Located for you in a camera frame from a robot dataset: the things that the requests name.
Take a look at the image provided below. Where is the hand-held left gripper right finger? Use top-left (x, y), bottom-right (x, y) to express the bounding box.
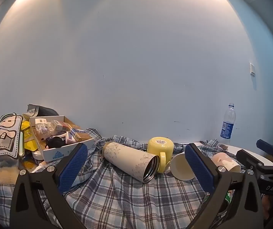
top-left (185, 143), bottom-right (264, 229)

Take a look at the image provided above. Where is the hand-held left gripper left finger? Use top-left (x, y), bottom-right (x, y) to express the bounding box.
top-left (9, 143), bottom-right (89, 229)

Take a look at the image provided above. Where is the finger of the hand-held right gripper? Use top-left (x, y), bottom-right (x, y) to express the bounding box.
top-left (256, 139), bottom-right (273, 166)
top-left (236, 149), bottom-right (273, 176)

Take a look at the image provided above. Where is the white cup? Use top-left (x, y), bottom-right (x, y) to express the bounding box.
top-left (170, 152), bottom-right (197, 181)

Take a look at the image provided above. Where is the pink floral cup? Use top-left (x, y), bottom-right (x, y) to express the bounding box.
top-left (211, 152), bottom-right (241, 173)

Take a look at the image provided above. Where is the white cardboard box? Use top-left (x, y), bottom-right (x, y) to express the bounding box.
top-left (29, 115), bottom-right (96, 162)

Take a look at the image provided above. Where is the black pouch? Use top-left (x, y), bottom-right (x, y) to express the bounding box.
top-left (46, 136), bottom-right (66, 149)

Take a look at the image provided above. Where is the blue and white small box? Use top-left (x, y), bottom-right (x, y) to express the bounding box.
top-left (69, 128), bottom-right (93, 142)

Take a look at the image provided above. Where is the clear plastic water bottle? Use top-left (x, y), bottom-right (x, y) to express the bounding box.
top-left (220, 103), bottom-right (236, 139)

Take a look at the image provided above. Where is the green labelled bottle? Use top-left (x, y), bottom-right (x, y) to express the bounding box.
top-left (224, 190), bottom-right (234, 204)

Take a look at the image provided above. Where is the yellow mug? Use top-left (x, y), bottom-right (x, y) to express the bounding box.
top-left (147, 137), bottom-right (175, 173)

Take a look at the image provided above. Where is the red and white small box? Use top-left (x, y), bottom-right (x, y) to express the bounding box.
top-left (51, 120), bottom-right (69, 131)

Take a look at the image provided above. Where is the yellow packet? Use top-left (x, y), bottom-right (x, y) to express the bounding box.
top-left (21, 120), bottom-right (39, 151)

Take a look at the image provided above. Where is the cream floral thermos flask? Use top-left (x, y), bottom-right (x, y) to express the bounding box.
top-left (103, 142), bottom-right (161, 184)

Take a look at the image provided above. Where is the blue plaid cloth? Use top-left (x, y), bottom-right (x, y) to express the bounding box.
top-left (0, 128), bottom-right (230, 229)

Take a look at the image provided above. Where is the beige fluffy toy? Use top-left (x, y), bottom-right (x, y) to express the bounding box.
top-left (0, 166), bottom-right (20, 185)

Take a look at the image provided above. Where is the cartoon printed bag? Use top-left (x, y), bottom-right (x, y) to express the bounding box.
top-left (0, 113), bottom-right (24, 173)

